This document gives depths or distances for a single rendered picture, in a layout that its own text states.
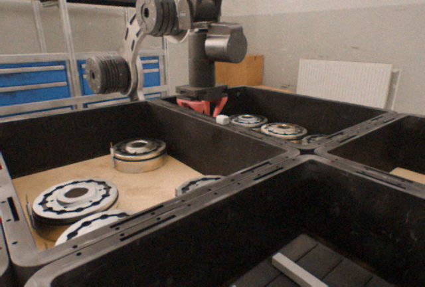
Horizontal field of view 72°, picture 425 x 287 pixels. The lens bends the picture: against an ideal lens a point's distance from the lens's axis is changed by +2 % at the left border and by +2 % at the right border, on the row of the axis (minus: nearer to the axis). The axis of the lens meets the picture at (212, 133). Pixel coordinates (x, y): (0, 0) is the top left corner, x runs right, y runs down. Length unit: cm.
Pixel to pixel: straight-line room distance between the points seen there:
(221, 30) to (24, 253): 44
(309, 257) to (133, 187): 28
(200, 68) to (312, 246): 38
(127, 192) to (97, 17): 304
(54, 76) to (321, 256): 222
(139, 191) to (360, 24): 337
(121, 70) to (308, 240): 121
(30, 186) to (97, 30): 295
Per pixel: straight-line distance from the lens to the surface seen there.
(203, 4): 59
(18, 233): 26
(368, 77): 351
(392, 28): 356
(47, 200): 44
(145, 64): 270
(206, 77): 60
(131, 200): 46
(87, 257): 22
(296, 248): 38
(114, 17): 353
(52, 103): 238
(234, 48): 55
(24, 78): 236
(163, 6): 103
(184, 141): 54
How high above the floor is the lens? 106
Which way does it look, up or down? 19 degrees down
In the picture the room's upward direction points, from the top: straight up
